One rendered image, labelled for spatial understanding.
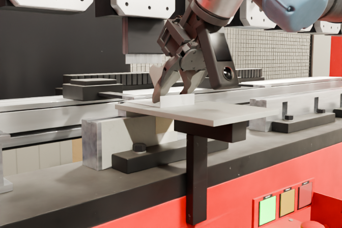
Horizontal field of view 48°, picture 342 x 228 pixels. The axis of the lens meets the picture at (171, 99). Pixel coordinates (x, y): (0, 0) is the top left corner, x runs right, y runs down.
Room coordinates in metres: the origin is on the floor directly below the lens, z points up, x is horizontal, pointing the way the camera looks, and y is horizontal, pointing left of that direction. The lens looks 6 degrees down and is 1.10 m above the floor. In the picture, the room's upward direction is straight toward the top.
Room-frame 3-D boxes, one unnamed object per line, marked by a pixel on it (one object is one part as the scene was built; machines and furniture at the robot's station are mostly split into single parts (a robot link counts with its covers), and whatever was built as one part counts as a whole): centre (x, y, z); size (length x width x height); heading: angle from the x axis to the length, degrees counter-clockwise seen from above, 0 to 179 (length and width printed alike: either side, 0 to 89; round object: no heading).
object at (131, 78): (1.27, 0.17, 1.02); 0.37 x 0.06 x 0.04; 132
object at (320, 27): (1.35, -0.52, 1.26); 0.15 x 0.09 x 0.17; 132
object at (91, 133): (0.87, 0.02, 0.92); 0.39 x 0.06 x 0.10; 132
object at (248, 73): (1.64, -0.24, 1.02); 0.44 x 0.06 x 0.04; 132
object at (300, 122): (1.20, -0.43, 0.89); 0.30 x 0.05 x 0.03; 132
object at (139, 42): (0.83, 0.06, 1.13); 0.10 x 0.02 x 0.10; 132
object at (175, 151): (0.81, -0.01, 0.89); 0.30 x 0.05 x 0.03; 132
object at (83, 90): (0.95, 0.16, 1.01); 0.26 x 0.12 x 0.05; 42
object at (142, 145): (0.75, 0.06, 0.91); 0.03 x 0.03 x 0.02
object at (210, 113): (0.72, -0.04, 1.00); 0.26 x 0.18 x 0.01; 42
